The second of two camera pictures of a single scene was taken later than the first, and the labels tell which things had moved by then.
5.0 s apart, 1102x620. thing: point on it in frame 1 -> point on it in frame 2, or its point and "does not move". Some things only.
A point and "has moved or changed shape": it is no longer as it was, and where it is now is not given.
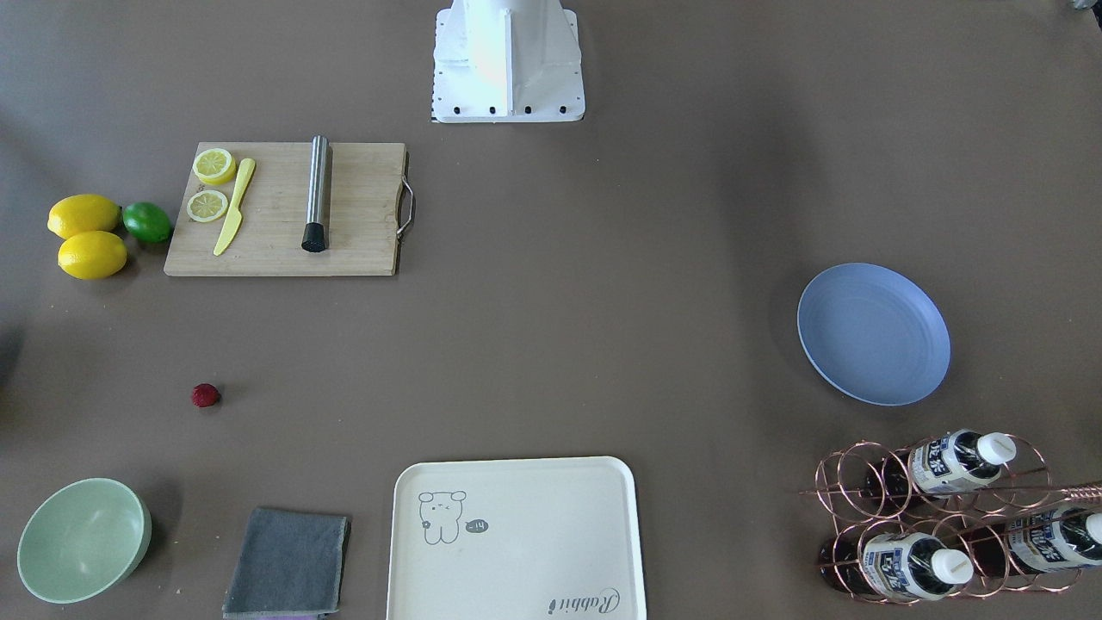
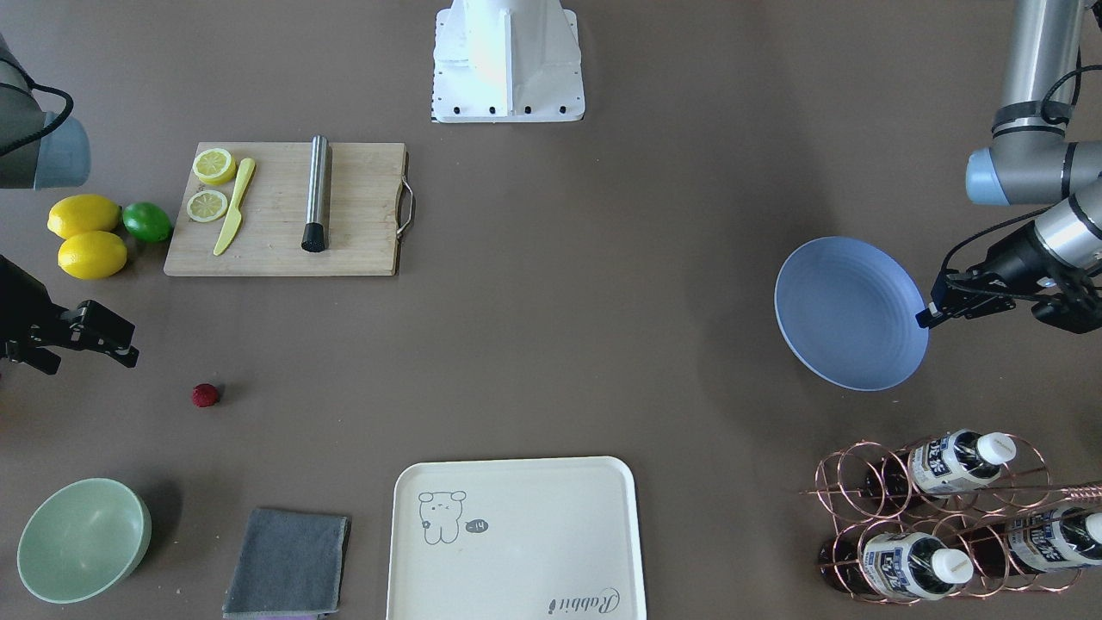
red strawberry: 206,395 does not move
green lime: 147,221 does not move
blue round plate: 875,333 has moved or changed shape
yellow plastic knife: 236,219 does not move
